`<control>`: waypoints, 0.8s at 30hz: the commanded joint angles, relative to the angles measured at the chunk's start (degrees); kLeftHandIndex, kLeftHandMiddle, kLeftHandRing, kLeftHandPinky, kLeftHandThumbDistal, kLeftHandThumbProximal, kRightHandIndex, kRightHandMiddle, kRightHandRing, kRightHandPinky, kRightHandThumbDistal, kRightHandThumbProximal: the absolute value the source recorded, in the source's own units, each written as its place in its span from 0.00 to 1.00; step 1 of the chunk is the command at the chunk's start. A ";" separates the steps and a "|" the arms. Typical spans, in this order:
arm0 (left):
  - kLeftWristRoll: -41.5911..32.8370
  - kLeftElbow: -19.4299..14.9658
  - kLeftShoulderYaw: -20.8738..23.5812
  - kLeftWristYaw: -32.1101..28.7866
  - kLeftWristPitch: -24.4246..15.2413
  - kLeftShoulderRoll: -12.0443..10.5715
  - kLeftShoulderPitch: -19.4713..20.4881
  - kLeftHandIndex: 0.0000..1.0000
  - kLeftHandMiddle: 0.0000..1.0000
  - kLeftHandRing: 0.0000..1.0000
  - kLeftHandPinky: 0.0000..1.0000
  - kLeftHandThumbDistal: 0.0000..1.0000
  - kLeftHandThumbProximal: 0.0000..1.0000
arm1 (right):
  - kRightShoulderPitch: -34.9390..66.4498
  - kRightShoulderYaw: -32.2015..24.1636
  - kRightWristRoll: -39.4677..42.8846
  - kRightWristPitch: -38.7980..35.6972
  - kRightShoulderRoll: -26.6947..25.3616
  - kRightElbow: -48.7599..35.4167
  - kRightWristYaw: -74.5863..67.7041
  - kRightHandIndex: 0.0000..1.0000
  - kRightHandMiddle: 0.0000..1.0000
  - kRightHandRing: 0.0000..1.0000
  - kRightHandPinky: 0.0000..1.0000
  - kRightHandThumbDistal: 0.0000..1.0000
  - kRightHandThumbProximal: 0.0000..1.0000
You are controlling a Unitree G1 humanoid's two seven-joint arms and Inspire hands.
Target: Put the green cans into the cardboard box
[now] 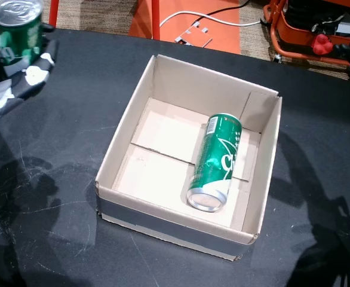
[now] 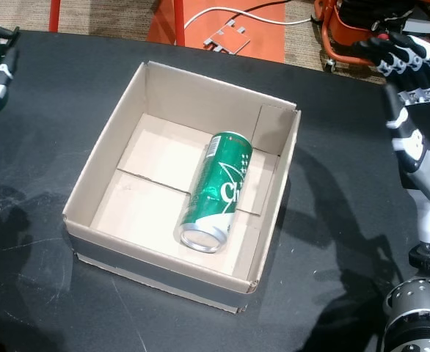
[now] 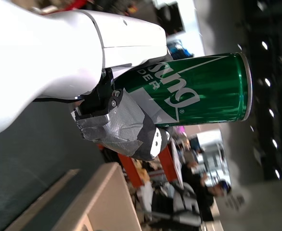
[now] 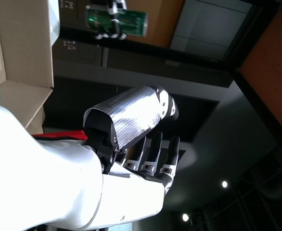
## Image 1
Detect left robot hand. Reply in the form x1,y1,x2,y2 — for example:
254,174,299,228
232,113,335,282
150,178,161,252
0,24,59,131

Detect green Chilsung cider can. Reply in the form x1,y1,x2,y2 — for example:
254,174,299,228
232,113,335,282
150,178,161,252
186,112,243,213
0,0,44,77

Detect open cardboard box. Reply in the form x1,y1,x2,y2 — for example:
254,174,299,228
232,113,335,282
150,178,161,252
94,54,283,261

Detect red knob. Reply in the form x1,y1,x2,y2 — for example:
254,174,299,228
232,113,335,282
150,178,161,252
311,33,333,56

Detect orange utility cart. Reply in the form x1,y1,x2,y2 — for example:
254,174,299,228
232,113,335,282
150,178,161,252
263,0,350,65

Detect orange floor plate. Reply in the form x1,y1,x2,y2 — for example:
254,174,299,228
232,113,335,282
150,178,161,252
128,0,241,55

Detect orange frame post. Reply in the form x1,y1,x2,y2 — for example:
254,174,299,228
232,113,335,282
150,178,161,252
151,0,161,41
48,0,59,28

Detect black hose bundle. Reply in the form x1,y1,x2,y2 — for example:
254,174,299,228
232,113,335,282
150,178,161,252
285,0,346,30

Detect black floor cable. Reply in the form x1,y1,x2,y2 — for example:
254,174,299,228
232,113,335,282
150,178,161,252
207,0,250,16

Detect white floor cable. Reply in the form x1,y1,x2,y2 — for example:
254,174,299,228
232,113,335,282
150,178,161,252
159,10,262,28

